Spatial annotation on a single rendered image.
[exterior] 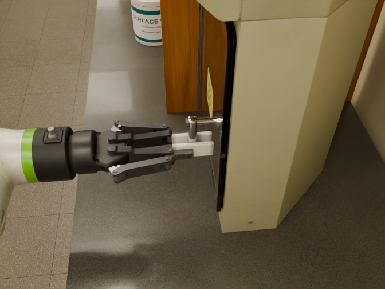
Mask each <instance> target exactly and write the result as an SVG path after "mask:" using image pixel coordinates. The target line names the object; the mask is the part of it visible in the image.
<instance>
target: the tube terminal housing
mask: <svg viewBox="0 0 385 289"><path fill-rule="evenodd" d="M377 2H378V0H242V6H241V18H239V19H238V21H233V23H234V26H235V31H236V36H237V45H236V53H235V66H234V79H233V93H232V100H231V114H230V123H231V127H230V141H229V154H228V155H227V161H226V175H225V188H224V196H223V208H221V211H220V212H219V219H220V223H221V229H222V233H227V232H240V231H253V230H260V229H274V228H277V227H278V225H279V224H280V222H281V221H282V220H283V219H284V218H285V216H286V215H287V214H288V213H289V212H290V210H291V209H292V208H293V207H294V205H295V204H296V203H297V201H298V200H299V199H300V198H301V197H302V195H303V194H304V193H305V192H306V190H307V189H308V188H309V187H310V186H311V184H312V183H313V182H314V180H315V179H316V178H317V177H318V176H319V174H320V173H321V172H322V170H323V167H324V164H325V160H326V158H327V155H328V151H329V148H330V146H331V143H332V139H333V136H334V133H335V130H336V127H337V124H338V121H339V118H340V115H341V112H342V109H343V105H344V102H345V99H346V97H347V93H348V90H349V87H350V85H351V81H352V78H353V74H354V72H355V69H356V66H357V63H358V60H359V57H360V54H361V51H362V47H363V44H364V41H365V39H366V35H367V32H368V29H369V27H370V23H371V20H372V16H373V14H374V11H375V8H376V4H377Z"/></svg>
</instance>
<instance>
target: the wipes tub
mask: <svg viewBox="0 0 385 289"><path fill-rule="evenodd" d="M131 9H132V19H133V28H134V34H135V38H136V40H137V41H138V42H139V43H141V44H143V45H147V46H161V45H162V26H161V15H160V0H131Z"/></svg>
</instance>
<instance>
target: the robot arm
mask: <svg viewBox="0 0 385 289"><path fill-rule="evenodd" d="M113 122H114V126H113V127H112V128H111V130H106V131H103V132H96V131H95V130H82V131H75V132H74V133H73V130H72V129H71V128H70V127H69V126H67V127H52V126H51V127H48V128H33V129H23V130H15V129H6V128H0V237H1V235H2V234H3V231H4V229H5V226H6V219H7V213H8V208H9V203H10V198H11V195H12V192H13V189H14V187H15V186H17V185H22V184H26V183H39V182H54V181H69V180H73V179H74V178H75V176H76V173H77V174H94V173H97V172H98V171H104V172H110V174H111V175H112V176H113V180H114V183H116V184H119V183H121V182H123V181H125V180H127V179H129V178H135V177H140V176H144V175H149V174H154V173H160V172H163V171H169V170H171V165H173V164H174V161H175V160H181V159H191V158H193V157H195V156H204V155H213V148H214V142H213V141H211V138H212V132H211V131H205V132H197V142H194V143H187V131H178V132H173V131H172V128H170V127H168V125H167V124H165V123H144V122H126V121H123V120H120V119H115V120H114V121H113ZM170 144H172V148H146V147H154V146H162V145H170Z"/></svg>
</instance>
